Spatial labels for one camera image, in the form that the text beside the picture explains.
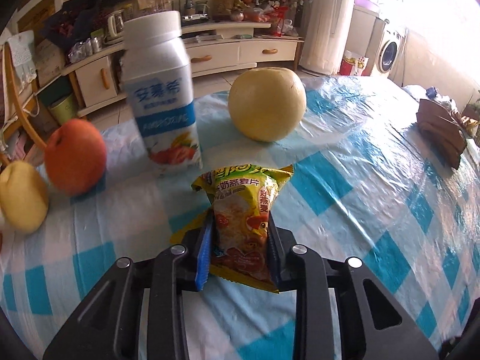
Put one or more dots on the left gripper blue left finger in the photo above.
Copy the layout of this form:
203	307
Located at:
203	251

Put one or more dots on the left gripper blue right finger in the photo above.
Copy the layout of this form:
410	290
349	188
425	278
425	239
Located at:
275	253

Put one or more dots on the blue white checkered tablecloth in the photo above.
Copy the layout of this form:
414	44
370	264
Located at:
366	184

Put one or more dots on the red orange apple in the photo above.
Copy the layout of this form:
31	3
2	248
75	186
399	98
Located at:
75	157

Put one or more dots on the small yellow pear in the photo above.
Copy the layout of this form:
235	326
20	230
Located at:
24	198

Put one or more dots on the white yogurt drink bottle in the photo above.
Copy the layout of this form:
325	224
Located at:
156	76

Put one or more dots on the green waste bin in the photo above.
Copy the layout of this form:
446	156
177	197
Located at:
64	109

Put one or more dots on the brown paper bag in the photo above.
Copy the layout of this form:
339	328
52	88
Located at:
438	126

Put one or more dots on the cream tv cabinet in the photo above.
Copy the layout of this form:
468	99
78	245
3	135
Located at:
213	47

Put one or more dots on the white washing machine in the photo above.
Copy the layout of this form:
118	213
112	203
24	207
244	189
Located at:
390	47

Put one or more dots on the wooden chair with cushion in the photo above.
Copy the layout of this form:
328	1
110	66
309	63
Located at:
19	101

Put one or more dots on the white curtain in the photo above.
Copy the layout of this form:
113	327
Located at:
325	26

